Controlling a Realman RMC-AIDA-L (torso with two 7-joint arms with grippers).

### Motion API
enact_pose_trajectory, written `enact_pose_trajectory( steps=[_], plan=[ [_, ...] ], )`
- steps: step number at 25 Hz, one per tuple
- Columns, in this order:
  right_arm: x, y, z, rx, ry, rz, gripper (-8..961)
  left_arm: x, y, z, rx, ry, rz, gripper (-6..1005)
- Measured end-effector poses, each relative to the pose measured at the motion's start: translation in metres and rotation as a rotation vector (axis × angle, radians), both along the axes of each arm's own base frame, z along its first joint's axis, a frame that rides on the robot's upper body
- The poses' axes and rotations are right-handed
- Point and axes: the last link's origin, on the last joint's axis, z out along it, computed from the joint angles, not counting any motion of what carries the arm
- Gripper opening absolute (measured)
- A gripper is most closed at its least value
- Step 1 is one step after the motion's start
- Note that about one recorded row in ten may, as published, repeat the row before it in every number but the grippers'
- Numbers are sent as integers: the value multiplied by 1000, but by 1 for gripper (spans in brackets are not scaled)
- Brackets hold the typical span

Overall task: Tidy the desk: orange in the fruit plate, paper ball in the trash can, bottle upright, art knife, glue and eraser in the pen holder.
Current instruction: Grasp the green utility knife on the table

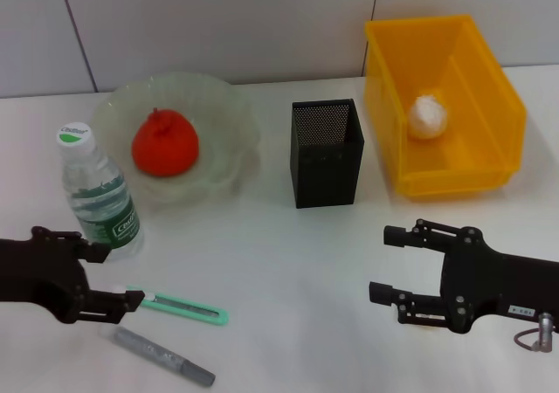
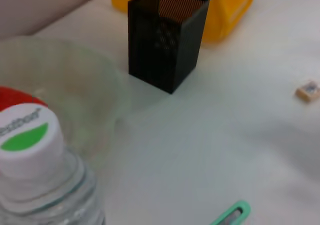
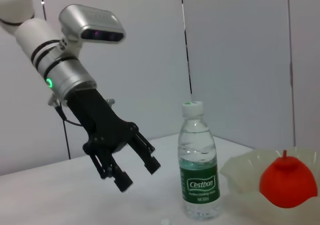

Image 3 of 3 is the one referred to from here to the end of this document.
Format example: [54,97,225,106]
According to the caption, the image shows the clear green-label water bottle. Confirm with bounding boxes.
[177,100,222,221]

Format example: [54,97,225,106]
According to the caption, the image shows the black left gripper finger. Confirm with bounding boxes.
[126,129,162,176]
[82,142,134,193]

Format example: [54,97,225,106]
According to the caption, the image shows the pale green glass fruit plate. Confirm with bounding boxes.
[219,146,320,211]

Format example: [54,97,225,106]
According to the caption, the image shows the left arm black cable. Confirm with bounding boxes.
[47,92,116,128]

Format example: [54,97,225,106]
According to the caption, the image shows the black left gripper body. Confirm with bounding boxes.
[65,86,140,156]

